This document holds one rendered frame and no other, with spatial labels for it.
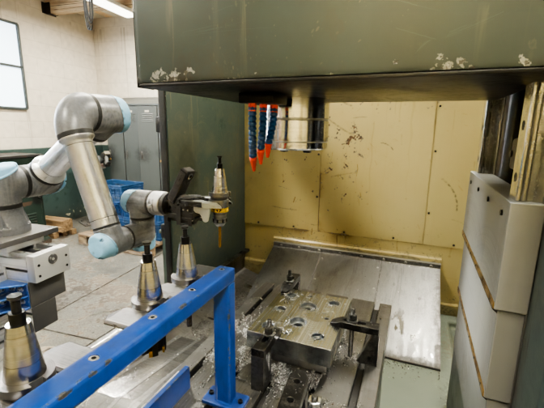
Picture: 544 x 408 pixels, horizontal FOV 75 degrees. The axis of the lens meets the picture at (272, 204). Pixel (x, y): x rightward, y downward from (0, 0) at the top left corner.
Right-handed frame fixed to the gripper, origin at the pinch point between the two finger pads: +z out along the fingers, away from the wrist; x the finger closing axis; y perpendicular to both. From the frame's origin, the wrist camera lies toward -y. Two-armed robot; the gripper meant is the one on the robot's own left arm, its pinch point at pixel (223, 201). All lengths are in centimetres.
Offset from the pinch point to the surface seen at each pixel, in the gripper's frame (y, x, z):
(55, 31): -165, -328, -470
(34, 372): 8, 64, 11
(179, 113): -27, -39, -42
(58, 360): 10, 59, 9
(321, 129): -20.6, 4.4, 29.4
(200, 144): -14, -54, -42
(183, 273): 7.6, 32.5, 9.3
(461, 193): 9, -99, 71
